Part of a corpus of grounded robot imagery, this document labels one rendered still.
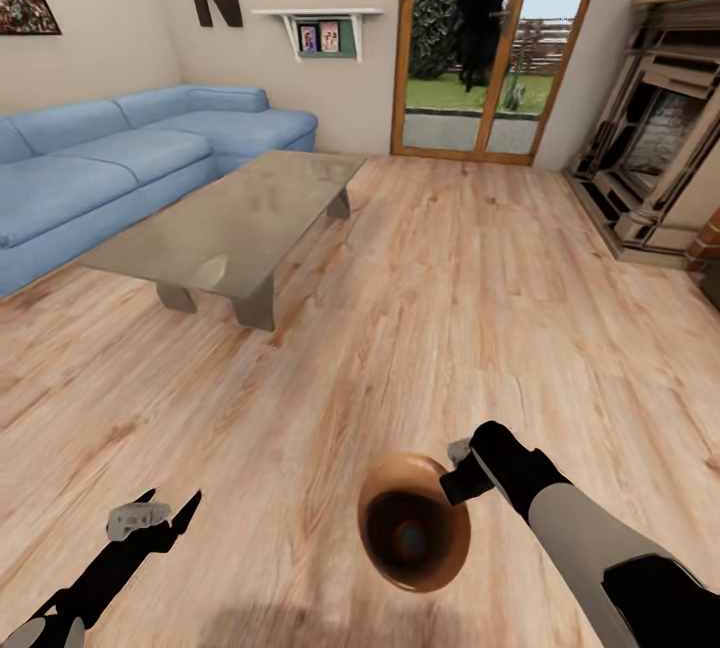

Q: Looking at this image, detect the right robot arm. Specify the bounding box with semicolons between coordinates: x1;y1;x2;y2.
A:
441;420;720;648

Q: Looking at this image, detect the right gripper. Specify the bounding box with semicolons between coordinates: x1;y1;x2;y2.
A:
441;459;495;506

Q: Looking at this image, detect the trash can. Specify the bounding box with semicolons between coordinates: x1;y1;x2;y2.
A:
357;452;472;594

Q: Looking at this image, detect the can of soda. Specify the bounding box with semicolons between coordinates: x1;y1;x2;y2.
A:
391;521;428;562

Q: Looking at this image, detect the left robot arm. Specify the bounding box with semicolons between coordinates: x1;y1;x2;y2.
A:
0;489;201;648

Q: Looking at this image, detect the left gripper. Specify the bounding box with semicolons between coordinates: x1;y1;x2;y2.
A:
88;489;201;591

